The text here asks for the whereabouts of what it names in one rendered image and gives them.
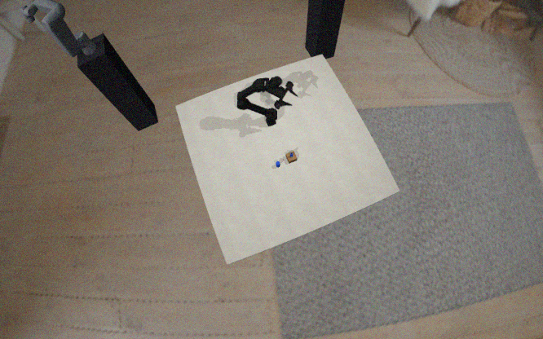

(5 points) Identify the brown wooden block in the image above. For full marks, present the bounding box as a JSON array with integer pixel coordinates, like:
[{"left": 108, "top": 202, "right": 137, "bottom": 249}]
[{"left": 286, "top": 151, "right": 297, "bottom": 163}]

